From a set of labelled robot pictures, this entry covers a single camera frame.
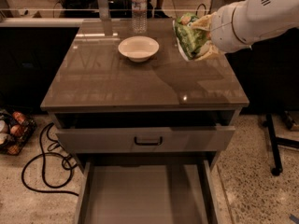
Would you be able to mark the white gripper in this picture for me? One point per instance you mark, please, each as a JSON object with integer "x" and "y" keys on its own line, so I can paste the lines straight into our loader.
{"x": 223, "y": 29}

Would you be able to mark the green Kettle chip bag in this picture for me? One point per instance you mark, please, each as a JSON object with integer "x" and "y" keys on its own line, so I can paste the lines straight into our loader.
{"x": 190, "y": 40}

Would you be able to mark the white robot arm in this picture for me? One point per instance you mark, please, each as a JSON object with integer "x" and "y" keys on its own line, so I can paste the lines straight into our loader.
{"x": 241, "y": 24}

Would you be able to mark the green snack bag on counter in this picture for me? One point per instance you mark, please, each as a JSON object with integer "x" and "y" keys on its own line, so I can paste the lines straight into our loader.
{"x": 187, "y": 18}

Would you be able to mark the grey cabinet with counter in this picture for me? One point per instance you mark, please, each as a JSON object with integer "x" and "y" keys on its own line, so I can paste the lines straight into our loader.
{"x": 98, "y": 88}

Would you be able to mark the grey top drawer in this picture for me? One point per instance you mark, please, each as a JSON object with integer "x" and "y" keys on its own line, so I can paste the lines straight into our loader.
{"x": 121, "y": 140}

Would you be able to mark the grey open middle drawer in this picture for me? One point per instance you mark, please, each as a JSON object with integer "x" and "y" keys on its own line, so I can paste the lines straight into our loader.
{"x": 147, "y": 194}

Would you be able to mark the white ceramic bowl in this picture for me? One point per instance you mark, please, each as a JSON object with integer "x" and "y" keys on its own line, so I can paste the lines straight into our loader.
{"x": 138, "y": 48}

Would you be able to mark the clear plastic water bottle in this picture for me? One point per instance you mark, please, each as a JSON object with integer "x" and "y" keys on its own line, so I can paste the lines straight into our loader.
{"x": 139, "y": 16}

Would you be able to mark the black metal stand leg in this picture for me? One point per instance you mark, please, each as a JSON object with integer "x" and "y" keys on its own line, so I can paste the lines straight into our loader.
{"x": 275, "y": 143}

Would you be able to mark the orange snack packet in basket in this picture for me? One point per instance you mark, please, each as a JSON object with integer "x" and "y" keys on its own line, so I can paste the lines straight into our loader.
{"x": 20, "y": 117}

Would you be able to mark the metal post left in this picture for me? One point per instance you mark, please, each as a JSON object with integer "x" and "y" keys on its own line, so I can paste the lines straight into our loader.
{"x": 103, "y": 9}

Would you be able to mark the black drawer handle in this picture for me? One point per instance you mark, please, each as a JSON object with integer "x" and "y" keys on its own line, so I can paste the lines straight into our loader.
{"x": 148, "y": 143}

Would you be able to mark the black wire basket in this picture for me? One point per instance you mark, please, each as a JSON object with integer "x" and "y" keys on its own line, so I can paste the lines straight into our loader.
{"x": 14, "y": 136}

